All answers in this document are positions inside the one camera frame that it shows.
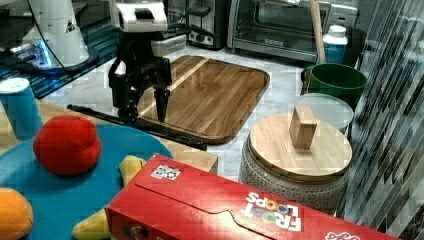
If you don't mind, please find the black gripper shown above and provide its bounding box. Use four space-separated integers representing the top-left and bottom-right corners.
108 32 172 122

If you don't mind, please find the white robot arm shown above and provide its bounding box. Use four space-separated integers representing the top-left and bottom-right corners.
26 0 172 122

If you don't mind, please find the wooden cutting board tray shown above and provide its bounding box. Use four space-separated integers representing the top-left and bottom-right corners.
138 55 270 144

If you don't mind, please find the red plush apple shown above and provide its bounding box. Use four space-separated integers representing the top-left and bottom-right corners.
33 115 102 176

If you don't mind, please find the red Froot Loops cereal box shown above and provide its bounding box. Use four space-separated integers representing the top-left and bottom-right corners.
106 154 399 240

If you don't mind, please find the black two-slot toaster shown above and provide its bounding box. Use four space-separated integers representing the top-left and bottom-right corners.
186 0 231 50

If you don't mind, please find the blue shaker with white cap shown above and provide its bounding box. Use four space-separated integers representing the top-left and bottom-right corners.
0 78 43 140

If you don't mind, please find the blue round plate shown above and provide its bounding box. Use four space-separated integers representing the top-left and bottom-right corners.
0 124 171 240

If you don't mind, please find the yellow plush banana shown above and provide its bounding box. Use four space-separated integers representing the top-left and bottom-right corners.
72 155 147 240

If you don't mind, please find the ceramic jar with wooden lid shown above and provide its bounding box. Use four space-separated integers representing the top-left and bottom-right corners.
239 106 352 214

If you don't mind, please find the orange plush fruit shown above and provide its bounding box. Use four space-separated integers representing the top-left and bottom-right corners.
0 188 33 240

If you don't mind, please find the clear container with grey lid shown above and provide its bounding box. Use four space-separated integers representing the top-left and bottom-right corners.
294 93 354 133

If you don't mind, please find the green bowl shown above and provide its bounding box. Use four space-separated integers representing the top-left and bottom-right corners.
300 63 368 109

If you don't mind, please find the white bottle with blue label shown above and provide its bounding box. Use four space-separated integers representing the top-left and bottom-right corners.
323 25 348 64

